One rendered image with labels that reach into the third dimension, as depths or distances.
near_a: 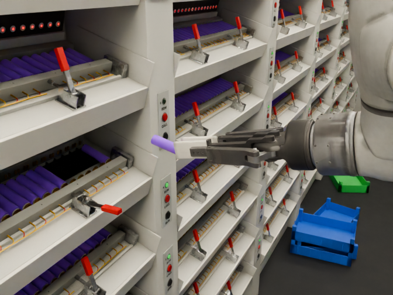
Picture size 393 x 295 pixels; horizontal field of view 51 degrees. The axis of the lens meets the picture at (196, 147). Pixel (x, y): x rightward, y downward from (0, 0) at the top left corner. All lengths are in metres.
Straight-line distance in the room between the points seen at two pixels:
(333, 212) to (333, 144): 2.11
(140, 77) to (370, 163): 0.44
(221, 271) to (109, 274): 0.68
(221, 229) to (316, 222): 1.07
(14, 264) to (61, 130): 0.20
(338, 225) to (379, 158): 1.81
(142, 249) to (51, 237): 0.31
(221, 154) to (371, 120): 0.22
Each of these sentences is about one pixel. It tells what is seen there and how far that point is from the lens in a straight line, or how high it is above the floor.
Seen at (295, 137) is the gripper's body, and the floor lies 1.10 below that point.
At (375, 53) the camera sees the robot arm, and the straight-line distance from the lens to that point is 0.47.
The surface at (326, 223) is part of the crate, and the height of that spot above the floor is 0.10.
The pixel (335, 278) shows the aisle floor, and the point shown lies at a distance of 2.15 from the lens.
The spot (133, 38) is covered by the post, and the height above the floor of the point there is 1.21.
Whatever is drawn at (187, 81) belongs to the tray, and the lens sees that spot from 0.94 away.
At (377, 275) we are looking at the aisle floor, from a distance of 2.24.
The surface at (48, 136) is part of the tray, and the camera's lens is 0.62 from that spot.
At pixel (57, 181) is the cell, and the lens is 0.77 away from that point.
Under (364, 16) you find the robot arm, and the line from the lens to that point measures 0.48.
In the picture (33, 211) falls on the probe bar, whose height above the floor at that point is 0.97.
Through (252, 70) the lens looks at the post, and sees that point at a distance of 1.45.
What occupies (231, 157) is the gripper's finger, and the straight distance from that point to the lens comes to 0.61.
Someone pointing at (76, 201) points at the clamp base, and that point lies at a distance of 0.73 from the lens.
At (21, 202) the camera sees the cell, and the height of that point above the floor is 0.98.
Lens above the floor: 1.31
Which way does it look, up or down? 22 degrees down
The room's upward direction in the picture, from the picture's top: straight up
